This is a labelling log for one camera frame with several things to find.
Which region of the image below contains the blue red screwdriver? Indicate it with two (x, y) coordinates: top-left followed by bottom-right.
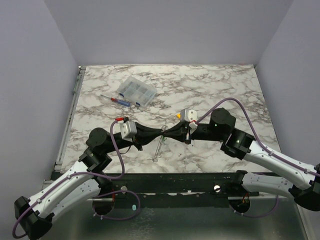
(100, 94), (131, 107)

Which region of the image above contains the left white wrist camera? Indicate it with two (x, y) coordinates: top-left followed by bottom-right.
(120, 120), (138, 139)

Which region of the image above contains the clear plastic parts box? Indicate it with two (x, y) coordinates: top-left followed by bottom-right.
(116, 76), (157, 107)

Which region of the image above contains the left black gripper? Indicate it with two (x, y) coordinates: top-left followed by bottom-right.
(104, 121), (164, 154)

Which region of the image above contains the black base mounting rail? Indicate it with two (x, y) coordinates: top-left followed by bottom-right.
(92, 171), (258, 214)

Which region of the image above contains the green capped key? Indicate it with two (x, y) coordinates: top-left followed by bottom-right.
(160, 136), (167, 145)

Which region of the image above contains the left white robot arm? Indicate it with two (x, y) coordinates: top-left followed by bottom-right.
(12, 117), (164, 240)

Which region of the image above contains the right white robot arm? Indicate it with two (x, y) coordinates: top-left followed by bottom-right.
(163, 108), (320, 212)

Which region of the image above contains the left aluminium side rail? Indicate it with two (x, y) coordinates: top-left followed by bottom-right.
(53, 66), (87, 172)

